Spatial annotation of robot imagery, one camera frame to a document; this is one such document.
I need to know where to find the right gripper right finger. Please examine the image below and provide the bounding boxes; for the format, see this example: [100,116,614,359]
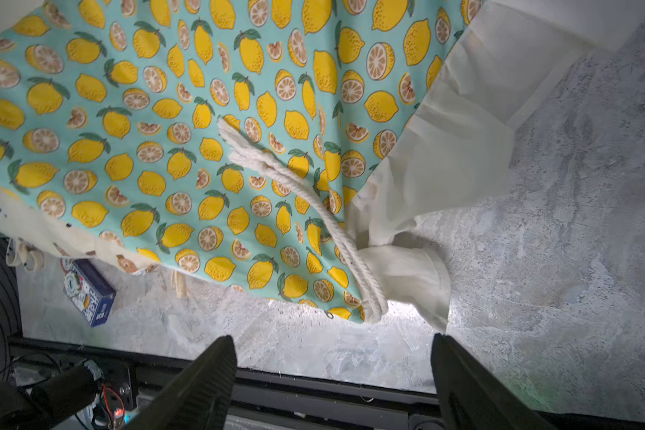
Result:
[431,334,553,429]

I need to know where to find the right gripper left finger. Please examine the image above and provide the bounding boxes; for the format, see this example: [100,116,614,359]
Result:
[125,335,238,429]

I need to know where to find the lemon print pillow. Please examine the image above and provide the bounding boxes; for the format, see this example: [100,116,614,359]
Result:
[0,1,645,331]

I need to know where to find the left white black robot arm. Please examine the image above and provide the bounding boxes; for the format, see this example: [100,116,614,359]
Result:
[0,361,103,429]

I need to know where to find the small blue card box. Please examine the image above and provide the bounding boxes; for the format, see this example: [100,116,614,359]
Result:
[60,258,116,327]

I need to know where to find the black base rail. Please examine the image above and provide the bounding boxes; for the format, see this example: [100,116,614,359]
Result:
[9,335,645,429]

